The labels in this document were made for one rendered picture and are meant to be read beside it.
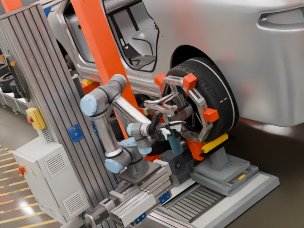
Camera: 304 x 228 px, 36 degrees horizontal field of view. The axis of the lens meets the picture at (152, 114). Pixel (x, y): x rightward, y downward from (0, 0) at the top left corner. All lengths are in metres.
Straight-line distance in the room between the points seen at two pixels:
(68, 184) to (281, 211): 1.66
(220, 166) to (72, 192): 1.48
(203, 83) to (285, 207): 1.14
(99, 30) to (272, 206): 1.92
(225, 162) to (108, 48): 1.36
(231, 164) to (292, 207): 0.62
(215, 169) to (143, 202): 1.19
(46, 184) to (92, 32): 1.36
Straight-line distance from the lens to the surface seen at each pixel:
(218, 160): 3.96
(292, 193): 3.90
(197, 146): 3.77
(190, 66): 3.58
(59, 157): 2.88
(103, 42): 3.76
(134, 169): 3.05
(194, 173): 4.20
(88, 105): 2.75
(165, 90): 3.83
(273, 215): 3.72
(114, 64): 3.81
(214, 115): 3.42
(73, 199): 3.00
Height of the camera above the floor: 2.26
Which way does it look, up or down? 22 degrees down
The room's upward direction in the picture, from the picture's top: 20 degrees counter-clockwise
